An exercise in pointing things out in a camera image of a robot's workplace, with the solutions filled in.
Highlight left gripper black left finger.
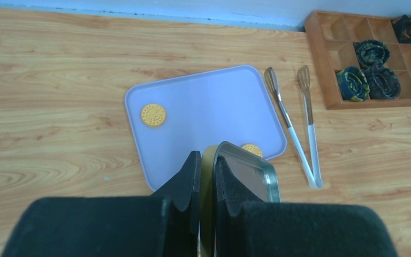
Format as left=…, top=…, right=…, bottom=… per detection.
left=2, top=151, right=201, bottom=256

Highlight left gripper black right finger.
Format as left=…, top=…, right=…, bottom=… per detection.
left=214, top=157, right=398, bottom=256

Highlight silver tin lid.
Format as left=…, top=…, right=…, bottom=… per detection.
left=198, top=141, right=281, bottom=256

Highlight orange cookie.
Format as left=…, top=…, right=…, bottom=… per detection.
left=140, top=103, right=166, bottom=127
left=241, top=143, right=263, bottom=158

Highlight metal tongs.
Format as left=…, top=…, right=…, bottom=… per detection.
left=264, top=65, right=323, bottom=189

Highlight lavender tray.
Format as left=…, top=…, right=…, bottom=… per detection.
left=124, top=65, right=287, bottom=191

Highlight wooden compartment organizer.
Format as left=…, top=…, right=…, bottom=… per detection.
left=305, top=11, right=411, bottom=110

